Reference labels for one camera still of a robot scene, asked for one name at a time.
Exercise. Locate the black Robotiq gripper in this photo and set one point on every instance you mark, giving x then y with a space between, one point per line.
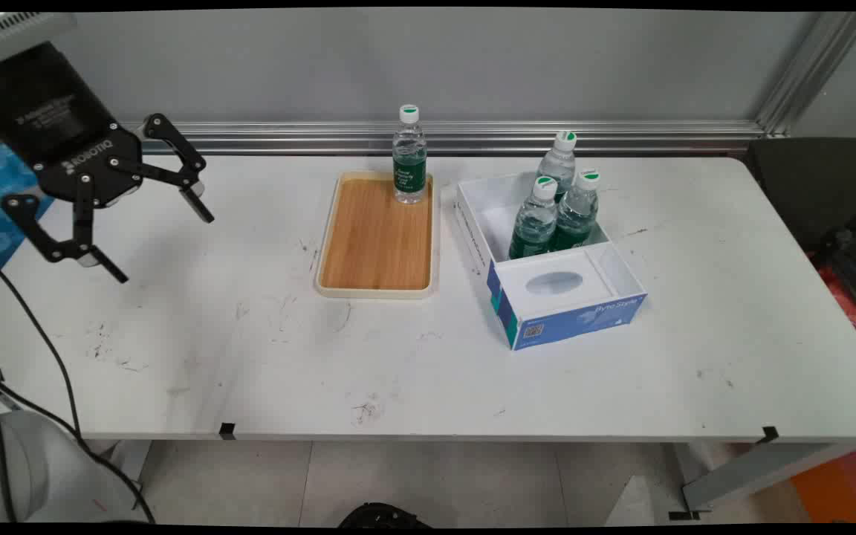
64 126

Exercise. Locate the green label water bottle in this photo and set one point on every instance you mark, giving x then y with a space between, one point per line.
575 215
409 167
532 223
560 160

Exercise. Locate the wooden tray with cream rim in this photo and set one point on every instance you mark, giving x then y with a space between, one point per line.
376 238

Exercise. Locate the black tape piece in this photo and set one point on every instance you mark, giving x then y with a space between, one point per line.
770 435
227 430

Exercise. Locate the black round object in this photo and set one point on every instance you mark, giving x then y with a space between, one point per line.
383 516

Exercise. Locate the white and blue cardboard box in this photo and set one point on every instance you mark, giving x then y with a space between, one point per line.
584 319

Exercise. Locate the black chair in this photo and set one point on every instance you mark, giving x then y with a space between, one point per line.
807 186

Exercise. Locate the grey table leg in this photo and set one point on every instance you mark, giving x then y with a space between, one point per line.
755 472

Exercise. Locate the red patterned object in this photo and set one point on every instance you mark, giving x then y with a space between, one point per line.
848 305

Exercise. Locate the orange box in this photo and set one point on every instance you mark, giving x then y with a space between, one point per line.
840 483

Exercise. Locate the horizontal aluminium frame rail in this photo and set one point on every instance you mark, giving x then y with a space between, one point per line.
472 137

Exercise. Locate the aluminium frame corner post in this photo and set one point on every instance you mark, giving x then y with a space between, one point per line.
814 70

